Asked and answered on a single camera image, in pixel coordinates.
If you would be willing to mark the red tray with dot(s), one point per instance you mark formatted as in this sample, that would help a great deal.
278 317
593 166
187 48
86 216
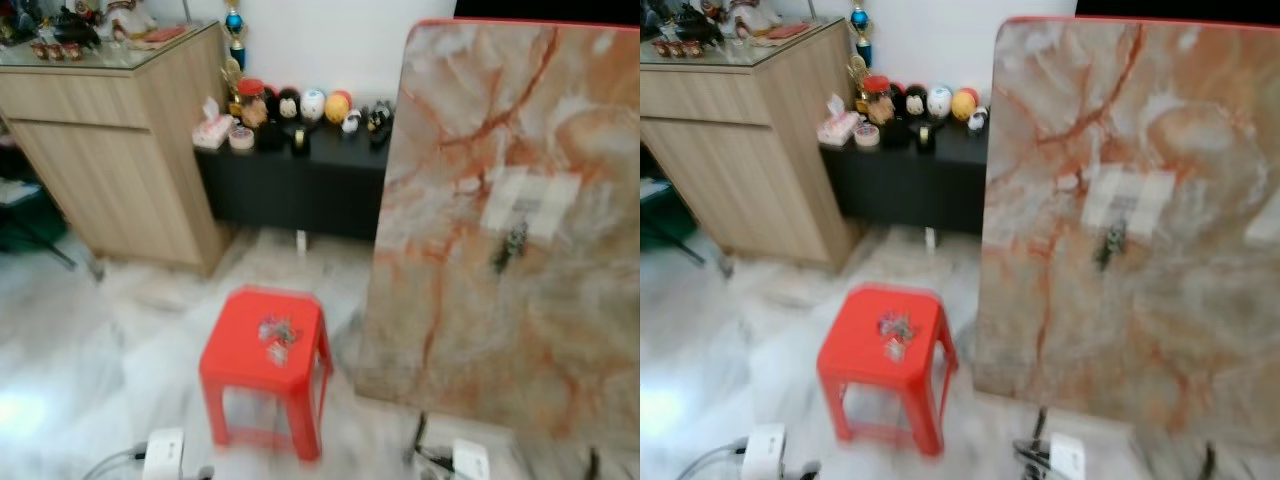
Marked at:
162 36
790 31

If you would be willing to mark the pink white tissue box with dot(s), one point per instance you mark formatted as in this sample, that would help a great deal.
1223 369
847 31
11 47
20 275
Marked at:
838 125
212 128

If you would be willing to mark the dark key bunch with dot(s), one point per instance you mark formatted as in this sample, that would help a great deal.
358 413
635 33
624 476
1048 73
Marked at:
1111 246
510 248

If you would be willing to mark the red plastic stool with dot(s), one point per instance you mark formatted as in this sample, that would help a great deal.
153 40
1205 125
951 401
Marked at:
240 365
860 365

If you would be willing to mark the green object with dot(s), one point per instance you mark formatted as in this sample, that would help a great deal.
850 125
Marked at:
25 215
660 210

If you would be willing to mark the white egg figurine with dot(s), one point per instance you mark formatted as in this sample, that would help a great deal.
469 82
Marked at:
313 105
939 102

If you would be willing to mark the light wooden cabinet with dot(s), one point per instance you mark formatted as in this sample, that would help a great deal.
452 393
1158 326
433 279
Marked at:
730 170
100 170

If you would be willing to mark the dark figurine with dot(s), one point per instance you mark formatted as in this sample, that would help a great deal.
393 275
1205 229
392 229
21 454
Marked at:
690 25
72 28

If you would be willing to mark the yellow round figurine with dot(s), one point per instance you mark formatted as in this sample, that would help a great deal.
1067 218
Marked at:
965 104
338 107

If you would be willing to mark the red lid jar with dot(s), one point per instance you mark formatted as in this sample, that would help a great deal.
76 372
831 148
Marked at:
877 97
251 100

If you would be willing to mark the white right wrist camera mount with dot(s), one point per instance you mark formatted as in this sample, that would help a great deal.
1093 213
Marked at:
1067 458
470 460

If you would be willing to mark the black mouse figurine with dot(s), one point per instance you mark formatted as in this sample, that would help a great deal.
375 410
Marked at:
916 102
290 105
897 100
272 105

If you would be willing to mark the blue gold trophy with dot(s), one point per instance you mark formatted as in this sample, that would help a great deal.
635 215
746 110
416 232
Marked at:
861 22
235 25

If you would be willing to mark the small white figurine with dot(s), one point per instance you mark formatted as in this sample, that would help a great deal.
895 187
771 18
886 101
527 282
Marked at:
352 123
978 119

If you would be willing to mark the black box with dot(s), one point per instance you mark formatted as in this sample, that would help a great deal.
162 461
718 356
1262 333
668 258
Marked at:
270 137
895 135

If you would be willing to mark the white tape roll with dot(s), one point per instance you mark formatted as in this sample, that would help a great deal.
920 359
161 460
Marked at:
866 136
241 139

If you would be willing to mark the white doll figurine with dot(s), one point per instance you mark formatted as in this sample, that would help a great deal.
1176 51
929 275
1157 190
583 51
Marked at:
755 16
125 18

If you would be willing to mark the black board stand leg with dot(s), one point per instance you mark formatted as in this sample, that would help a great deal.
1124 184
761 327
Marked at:
421 435
1210 463
594 465
1040 425

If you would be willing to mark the black low sideboard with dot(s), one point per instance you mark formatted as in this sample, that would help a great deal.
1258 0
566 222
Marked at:
910 190
290 190

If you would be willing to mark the key bunch with purple tag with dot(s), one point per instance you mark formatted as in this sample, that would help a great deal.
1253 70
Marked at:
896 325
278 328

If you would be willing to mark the marble pattern board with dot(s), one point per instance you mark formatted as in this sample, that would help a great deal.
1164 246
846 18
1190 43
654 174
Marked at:
520 330
1130 330

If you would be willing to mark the black tape dispenser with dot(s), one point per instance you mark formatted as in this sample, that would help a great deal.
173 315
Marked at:
300 142
925 138

